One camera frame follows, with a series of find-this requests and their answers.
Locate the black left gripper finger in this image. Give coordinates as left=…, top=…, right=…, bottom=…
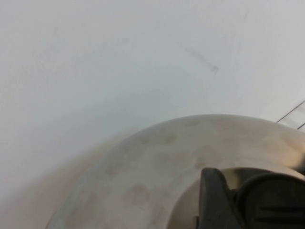
left=199, top=167, right=246, bottom=229

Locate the steel pot lid black knob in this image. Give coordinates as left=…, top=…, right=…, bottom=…
left=44, top=114, right=305, bottom=229

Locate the white black grid tablecloth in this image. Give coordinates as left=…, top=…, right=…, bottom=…
left=276, top=100, right=305, bottom=131

